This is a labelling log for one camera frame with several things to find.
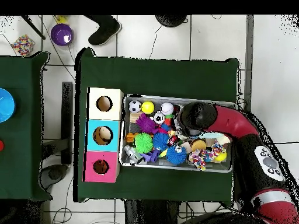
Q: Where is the white baseball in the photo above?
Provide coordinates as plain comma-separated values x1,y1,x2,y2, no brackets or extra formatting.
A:
160,101,175,116

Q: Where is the green spiky rubber ball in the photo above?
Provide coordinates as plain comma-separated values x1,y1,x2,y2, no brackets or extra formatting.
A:
133,132,154,154

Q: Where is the multicoloured printed cloth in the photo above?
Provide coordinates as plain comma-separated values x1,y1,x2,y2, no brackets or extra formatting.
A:
188,139,227,172

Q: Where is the dark grey round base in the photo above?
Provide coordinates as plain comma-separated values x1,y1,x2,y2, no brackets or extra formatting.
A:
40,164,68,190

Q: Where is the wooden box with three holes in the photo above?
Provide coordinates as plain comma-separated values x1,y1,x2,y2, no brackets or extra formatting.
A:
82,87,124,183

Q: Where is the blue spiky rubber ball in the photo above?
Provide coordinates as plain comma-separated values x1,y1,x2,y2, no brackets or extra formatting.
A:
166,145,187,166

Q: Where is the yellow smiley ball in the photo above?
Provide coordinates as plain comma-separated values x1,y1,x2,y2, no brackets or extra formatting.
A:
214,151,228,162

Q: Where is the dark green table cloth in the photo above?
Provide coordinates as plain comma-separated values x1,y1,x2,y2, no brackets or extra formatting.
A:
73,47,240,202
0,51,53,201

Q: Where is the multicoloured patterned bag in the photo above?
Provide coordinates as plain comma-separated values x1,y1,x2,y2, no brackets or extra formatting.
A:
10,34,36,57

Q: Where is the thin black rod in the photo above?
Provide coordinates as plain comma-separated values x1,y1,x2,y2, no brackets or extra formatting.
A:
20,15,46,40

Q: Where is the person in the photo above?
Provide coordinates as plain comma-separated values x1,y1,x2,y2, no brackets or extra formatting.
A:
85,15,123,46

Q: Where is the grey metal pole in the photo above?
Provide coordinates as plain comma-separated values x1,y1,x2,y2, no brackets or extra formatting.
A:
244,15,255,113

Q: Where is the yellow tennis ball toy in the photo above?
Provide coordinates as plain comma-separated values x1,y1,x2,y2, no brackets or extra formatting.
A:
141,100,155,115

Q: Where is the mint green muslin cloth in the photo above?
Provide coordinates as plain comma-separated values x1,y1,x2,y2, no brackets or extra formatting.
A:
199,131,231,144

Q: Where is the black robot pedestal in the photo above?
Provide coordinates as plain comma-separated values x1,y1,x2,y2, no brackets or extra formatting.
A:
123,199,182,224

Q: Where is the purple spiky rubber ball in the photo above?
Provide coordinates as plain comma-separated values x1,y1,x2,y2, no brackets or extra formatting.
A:
135,113,159,135

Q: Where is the black round stand base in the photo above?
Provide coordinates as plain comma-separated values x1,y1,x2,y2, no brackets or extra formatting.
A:
154,15,188,28

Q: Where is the purple bowl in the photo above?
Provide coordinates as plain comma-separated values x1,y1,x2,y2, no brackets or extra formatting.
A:
50,23,75,47

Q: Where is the silver mesh bin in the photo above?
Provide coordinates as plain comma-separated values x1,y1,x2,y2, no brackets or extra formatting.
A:
119,94,239,173

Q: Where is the small soccer ball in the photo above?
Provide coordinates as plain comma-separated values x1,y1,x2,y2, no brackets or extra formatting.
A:
128,100,142,114

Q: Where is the blue bowl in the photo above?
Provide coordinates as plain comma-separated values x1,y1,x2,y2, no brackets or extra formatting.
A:
0,87,16,123

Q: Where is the black upright panel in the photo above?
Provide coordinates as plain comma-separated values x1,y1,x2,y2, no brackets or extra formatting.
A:
60,81,74,165

